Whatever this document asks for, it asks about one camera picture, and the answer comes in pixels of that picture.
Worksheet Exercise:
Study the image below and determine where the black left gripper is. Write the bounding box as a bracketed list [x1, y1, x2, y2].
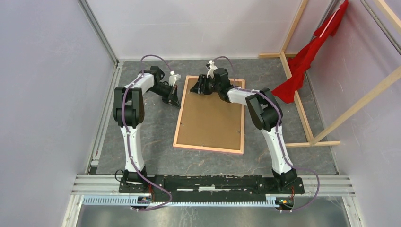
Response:
[149, 84, 182, 109]

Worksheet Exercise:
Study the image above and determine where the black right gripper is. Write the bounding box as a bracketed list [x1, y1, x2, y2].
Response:
[190, 75, 220, 95]

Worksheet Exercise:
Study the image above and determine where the brown backing board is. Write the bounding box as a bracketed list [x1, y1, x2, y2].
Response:
[176, 78, 244, 151]

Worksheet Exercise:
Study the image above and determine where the pink wooden picture frame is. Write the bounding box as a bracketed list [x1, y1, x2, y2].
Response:
[173, 75, 246, 156]

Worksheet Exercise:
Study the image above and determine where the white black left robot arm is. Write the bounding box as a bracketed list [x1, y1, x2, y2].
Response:
[113, 66, 181, 193]

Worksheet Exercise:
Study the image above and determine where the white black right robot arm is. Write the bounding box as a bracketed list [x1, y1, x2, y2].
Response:
[190, 68, 297, 193]

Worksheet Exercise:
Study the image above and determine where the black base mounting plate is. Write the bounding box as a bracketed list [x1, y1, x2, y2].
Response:
[119, 175, 305, 202]

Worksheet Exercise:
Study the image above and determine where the light wooden beam structure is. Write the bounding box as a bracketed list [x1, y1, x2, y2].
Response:
[259, 0, 401, 149]

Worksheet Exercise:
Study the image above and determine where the red cloth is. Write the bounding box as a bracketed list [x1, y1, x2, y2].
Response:
[272, 0, 349, 104]

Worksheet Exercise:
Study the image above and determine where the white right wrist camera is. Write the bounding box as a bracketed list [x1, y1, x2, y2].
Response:
[206, 60, 217, 78]

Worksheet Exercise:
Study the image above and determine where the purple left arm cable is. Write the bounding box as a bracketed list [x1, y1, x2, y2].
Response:
[121, 54, 174, 212]

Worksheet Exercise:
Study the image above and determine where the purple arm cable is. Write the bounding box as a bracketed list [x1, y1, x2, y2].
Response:
[121, 54, 174, 212]
[213, 55, 321, 214]

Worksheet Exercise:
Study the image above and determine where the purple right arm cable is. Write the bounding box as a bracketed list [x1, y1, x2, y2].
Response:
[213, 55, 321, 214]

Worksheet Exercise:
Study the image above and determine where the aluminium side rail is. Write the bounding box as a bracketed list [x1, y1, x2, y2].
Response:
[85, 61, 125, 175]

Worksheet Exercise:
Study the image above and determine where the white slotted cable duct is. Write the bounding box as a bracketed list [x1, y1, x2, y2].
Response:
[82, 195, 279, 208]

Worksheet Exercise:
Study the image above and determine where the aluminium front rail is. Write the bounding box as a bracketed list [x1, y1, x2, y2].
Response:
[72, 175, 356, 197]

